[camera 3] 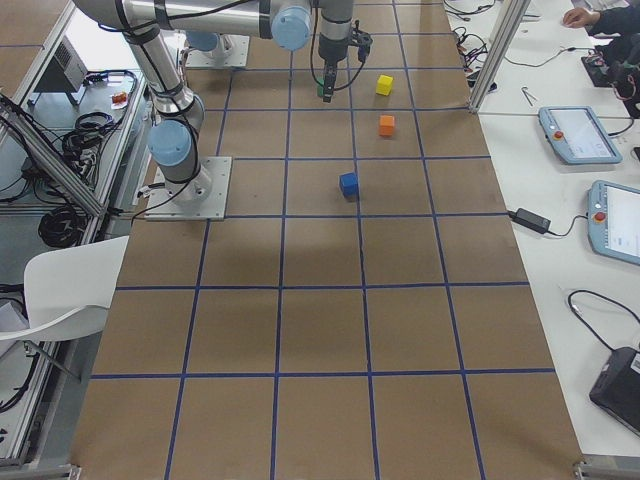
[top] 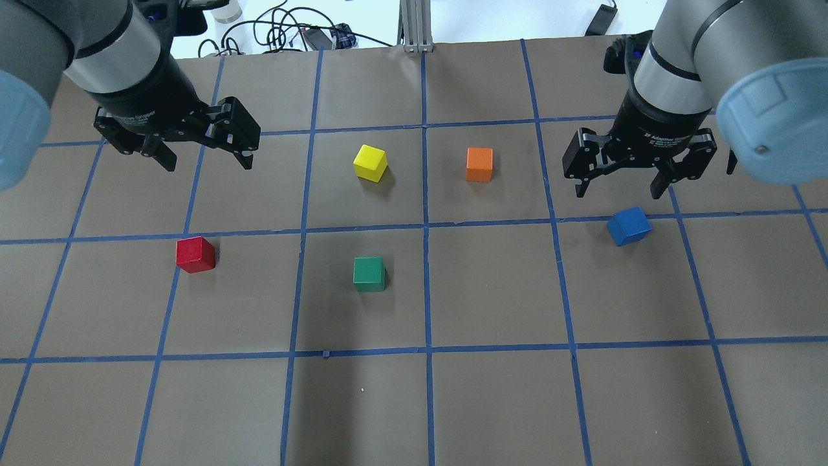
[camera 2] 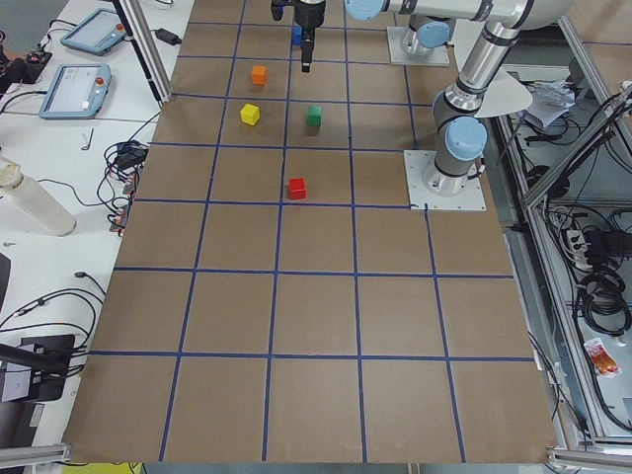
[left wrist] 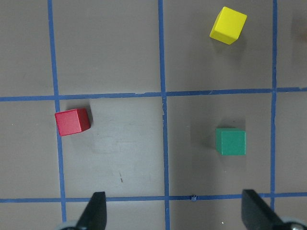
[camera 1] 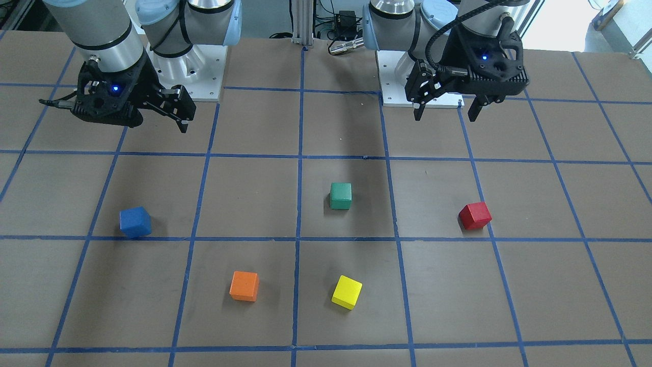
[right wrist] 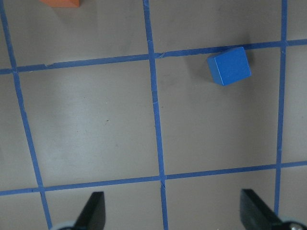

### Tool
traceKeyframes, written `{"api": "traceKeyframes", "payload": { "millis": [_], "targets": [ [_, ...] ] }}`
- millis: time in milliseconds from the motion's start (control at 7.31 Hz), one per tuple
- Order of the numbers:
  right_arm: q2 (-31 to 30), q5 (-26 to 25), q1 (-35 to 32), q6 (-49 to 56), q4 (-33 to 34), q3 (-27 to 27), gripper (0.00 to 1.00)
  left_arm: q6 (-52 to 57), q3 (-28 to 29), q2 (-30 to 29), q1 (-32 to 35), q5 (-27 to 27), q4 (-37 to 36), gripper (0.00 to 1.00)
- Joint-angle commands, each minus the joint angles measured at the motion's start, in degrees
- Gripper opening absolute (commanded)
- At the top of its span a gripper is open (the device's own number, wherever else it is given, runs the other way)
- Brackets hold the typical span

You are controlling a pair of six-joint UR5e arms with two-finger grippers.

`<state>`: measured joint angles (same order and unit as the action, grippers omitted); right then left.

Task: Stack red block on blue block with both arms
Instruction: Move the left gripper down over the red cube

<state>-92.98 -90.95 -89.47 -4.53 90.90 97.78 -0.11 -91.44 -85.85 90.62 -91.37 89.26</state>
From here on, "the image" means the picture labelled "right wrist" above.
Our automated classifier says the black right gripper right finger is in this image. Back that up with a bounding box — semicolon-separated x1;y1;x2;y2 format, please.
240;189;285;230

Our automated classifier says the blue wooden block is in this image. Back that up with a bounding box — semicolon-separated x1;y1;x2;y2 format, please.
207;47;251;86

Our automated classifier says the orange wooden block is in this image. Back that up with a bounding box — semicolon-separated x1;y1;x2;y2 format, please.
40;0;80;8

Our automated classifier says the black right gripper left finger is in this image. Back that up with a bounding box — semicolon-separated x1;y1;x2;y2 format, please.
73;192;106;230

